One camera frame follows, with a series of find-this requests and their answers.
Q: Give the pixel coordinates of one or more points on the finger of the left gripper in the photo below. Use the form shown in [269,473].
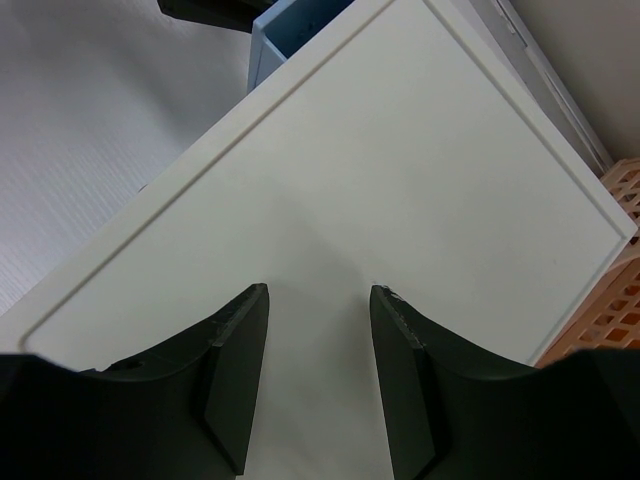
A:
[235,15]

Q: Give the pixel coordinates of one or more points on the peach desk file organizer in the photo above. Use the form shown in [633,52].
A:
[609,316]

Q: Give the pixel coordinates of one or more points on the light blue drawer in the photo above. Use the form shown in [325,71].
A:
[283,29]

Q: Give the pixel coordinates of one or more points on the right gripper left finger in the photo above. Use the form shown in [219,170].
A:
[182,409]

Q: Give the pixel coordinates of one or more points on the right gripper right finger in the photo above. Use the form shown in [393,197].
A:
[454,410]

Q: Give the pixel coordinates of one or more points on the white drawer box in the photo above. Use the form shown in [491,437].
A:
[394,148]

